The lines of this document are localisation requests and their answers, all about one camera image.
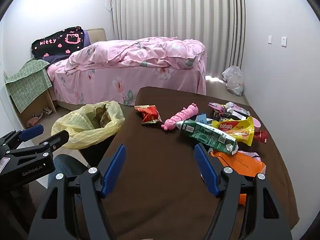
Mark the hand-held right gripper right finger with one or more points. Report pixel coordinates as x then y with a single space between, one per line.
207 170

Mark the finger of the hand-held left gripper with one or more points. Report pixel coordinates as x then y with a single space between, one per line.
58 138
31 131

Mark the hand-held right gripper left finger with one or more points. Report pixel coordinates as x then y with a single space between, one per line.
115 170

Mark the yellow plastic trash bag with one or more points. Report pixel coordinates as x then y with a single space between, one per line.
75 135

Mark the black trash bin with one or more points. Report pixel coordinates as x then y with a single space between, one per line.
95 152

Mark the orange plastic packet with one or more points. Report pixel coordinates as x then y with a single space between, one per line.
237 165

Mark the green white milk carton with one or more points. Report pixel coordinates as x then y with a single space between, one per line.
207 135

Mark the yellow wafer packet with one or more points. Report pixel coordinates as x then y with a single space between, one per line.
232 128

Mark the small blue packet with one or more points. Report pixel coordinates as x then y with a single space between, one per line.
201 118

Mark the dark purple packet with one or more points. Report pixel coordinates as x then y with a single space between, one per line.
216 107

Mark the small red wrapper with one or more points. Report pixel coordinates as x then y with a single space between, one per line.
261 136

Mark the red snack packet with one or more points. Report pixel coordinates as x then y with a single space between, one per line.
148 115

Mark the white purple packet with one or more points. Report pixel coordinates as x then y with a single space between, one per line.
236 110

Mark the pink slipper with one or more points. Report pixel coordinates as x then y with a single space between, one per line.
32 122

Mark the white sneaker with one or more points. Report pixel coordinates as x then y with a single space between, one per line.
38 115
48 110

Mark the person's leg in jeans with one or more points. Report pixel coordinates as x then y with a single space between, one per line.
65 165

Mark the wooden nightstand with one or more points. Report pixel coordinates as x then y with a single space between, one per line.
42 102

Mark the white wardrobe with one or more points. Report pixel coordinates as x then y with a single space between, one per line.
6 105

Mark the green checked cloth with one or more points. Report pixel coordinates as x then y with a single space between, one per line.
27 85

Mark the brown printed wrapper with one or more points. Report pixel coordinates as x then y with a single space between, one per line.
101 116

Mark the pink caterpillar toy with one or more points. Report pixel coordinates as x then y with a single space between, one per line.
180 116

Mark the pink cup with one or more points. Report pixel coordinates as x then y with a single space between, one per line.
257 124

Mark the bed with pink floral sheet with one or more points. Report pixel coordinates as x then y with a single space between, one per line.
100 85

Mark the black Hello Kitty pillow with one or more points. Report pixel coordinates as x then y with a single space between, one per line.
57 45

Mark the white plastic bag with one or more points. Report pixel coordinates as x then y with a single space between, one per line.
233 80

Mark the pink floral duvet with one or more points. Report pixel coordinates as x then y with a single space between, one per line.
150 52

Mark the white striped curtain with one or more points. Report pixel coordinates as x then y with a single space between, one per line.
175 10

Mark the white wall switch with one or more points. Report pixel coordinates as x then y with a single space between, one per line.
270 39

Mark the white wall socket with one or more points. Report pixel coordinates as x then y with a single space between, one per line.
283 41

